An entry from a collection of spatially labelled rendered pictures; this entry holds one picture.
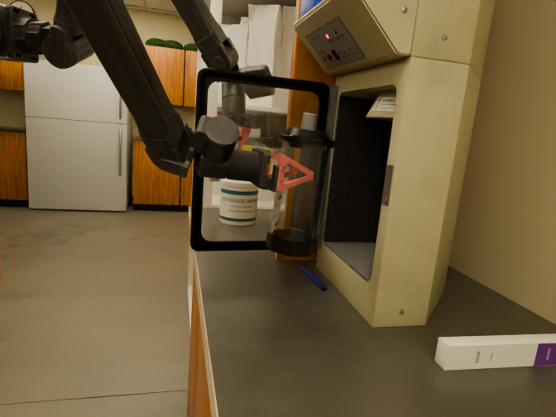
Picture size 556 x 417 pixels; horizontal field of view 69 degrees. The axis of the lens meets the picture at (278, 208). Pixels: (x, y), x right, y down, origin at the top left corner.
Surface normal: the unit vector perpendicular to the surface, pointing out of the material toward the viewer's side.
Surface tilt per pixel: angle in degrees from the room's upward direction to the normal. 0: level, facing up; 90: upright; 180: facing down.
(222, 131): 51
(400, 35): 90
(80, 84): 90
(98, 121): 90
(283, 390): 0
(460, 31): 90
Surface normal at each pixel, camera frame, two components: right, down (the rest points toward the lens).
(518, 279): -0.97, -0.04
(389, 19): 0.24, 0.22
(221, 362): 0.08, -0.98
